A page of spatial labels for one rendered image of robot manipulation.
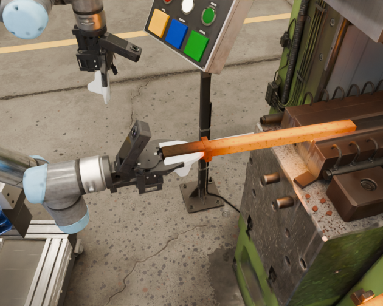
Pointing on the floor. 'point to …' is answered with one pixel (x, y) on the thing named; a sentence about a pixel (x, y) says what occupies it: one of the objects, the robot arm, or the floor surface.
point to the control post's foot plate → (205, 202)
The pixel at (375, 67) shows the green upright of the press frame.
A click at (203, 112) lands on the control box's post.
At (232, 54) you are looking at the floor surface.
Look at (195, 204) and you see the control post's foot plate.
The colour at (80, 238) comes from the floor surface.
